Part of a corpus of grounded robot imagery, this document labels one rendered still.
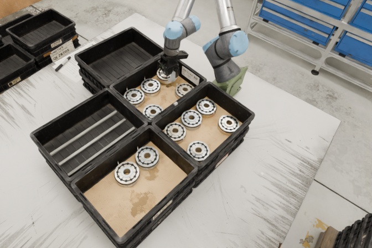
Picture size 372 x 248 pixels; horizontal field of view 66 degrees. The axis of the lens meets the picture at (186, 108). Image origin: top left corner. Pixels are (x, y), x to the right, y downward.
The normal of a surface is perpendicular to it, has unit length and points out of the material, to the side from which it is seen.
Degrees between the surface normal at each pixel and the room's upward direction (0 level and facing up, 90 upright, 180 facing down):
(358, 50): 90
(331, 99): 0
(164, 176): 0
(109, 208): 0
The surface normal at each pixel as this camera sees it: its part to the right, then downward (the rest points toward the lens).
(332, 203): 0.08, -0.63
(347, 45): -0.59, 0.59
